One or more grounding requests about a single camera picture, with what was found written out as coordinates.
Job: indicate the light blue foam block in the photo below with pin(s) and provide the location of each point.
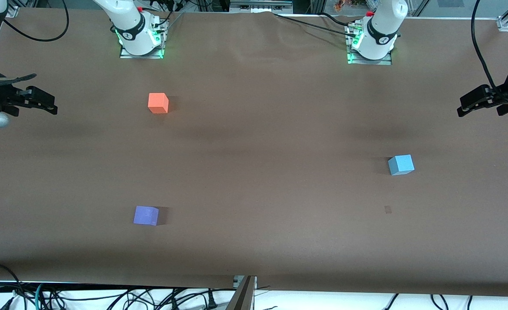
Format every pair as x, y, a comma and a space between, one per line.
401, 165

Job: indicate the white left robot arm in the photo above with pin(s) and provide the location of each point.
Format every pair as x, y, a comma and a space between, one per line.
383, 26

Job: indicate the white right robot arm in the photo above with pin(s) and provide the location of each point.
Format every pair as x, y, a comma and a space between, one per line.
129, 21

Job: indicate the orange foam block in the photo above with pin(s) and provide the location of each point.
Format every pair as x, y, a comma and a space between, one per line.
158, 103

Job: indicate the purple foam block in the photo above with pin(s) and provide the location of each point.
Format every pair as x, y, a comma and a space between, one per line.
145, 215

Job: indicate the small orange object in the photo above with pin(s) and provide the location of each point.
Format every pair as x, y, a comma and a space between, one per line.
342, 4

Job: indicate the brown table cover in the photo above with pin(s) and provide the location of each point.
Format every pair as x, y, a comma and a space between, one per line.
258, 172

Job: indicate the grey metal box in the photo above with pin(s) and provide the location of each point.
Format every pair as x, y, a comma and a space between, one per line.
258, 5

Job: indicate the aluminium corner bracket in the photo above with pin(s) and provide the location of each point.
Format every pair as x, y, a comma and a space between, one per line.
12, 11
505, 23

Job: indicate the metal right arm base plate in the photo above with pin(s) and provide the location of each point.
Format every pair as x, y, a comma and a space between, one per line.
159, 52

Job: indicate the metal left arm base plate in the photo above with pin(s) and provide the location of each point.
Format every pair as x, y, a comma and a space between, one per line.
353, 60

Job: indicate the aluminium profile post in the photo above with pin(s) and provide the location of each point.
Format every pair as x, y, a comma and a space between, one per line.
243, 297

